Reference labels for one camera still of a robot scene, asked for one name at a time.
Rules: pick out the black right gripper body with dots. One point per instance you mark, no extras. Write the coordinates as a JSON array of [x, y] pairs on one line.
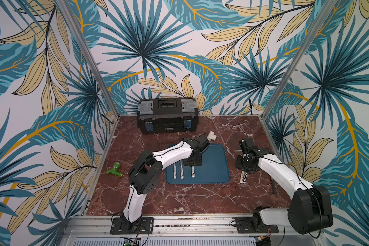
[[243, 166]]

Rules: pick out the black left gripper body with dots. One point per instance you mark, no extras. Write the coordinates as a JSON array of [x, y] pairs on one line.
[[193, 161]]

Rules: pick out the white cartoon handle spoon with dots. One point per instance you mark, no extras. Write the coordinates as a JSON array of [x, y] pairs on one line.
[[181, 170]]

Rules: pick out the colourful letter handle fork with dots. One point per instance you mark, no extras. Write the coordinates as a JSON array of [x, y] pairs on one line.
[[174, 172]]

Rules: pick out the Hello Kitty handle fork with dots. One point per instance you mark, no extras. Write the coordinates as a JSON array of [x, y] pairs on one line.
[[193, 172]]

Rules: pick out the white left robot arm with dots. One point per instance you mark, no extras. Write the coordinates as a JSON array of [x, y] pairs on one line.
[[145, 174]]

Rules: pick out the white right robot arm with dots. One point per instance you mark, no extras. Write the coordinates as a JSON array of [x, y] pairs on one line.
[[310, 209]]

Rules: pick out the teal rectangular tray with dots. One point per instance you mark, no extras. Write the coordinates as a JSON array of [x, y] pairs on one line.
[[214, 169]]

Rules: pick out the white PVC tee fitting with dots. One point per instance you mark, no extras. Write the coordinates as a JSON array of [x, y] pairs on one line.
[[211, 136]]

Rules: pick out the black plastic toolbox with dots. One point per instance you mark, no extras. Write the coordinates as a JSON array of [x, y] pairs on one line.
[[167, 115]]

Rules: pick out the green hose connector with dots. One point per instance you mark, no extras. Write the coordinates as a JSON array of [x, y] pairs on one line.
[[114, 170]]

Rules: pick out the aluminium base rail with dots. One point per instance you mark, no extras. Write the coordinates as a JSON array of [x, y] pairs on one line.
[[182, 230]]

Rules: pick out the right aluminium frame post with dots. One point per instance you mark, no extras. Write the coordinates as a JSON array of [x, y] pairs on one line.
[[313, 32]]

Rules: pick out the aluminium frame post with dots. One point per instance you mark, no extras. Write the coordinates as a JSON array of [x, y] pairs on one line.
[[313, 32], [79, 37]]

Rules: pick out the left aluminium frame post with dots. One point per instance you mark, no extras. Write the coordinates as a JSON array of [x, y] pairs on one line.
[[79, 37]]

